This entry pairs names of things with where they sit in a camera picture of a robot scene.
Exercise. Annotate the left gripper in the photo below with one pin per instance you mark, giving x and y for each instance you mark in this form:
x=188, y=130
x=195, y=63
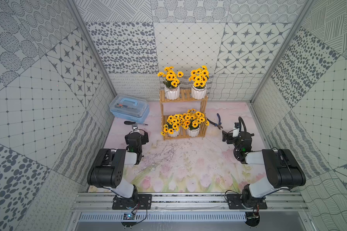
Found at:
x=134, y=135

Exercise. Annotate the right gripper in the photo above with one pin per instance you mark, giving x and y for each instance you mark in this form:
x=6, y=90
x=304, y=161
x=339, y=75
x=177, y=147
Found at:
x=226, y=135

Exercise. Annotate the sunflower pot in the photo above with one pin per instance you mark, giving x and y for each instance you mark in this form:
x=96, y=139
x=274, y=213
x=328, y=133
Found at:
x=193, y=121
x=171, y=81
x=172, y=125
x=199, y=77

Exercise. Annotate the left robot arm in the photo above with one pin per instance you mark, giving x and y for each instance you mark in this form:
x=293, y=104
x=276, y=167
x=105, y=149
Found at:
x=107, y=169

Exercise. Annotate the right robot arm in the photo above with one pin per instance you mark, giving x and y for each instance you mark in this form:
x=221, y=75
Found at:
x=281, y=168

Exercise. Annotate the black screwdriver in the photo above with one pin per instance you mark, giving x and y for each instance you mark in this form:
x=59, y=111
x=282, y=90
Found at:
x=132, y=123

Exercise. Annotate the clear blue plastic toolbox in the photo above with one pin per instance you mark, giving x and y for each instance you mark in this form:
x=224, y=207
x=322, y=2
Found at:
x=129, y=108

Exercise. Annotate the floral table mat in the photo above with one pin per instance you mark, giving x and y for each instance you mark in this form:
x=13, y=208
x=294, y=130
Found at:
x=194, y=164

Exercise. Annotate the wooden two-tier shelf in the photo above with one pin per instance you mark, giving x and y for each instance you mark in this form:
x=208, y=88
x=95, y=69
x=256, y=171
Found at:
x=184, y=97

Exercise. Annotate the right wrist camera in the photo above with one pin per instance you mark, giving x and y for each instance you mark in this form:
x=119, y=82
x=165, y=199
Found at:
x=237, y=129

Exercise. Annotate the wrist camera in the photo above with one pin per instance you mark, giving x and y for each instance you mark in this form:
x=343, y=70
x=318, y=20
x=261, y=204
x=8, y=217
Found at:
x=237, y=129
x=135, y=126

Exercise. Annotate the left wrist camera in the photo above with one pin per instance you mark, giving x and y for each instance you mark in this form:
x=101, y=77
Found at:
x=135, y=126

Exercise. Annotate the blue handled pliers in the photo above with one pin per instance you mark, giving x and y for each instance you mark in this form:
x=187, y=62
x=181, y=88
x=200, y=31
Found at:
x=217, y=123

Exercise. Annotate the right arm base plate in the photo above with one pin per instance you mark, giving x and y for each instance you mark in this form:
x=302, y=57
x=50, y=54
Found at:
x=237, y=201

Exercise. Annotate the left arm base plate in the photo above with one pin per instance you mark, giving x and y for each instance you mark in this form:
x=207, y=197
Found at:
x=143, y=201

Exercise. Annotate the aluminium rail frame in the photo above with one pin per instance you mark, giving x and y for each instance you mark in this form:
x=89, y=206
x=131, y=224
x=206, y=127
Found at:
x=280, y=211

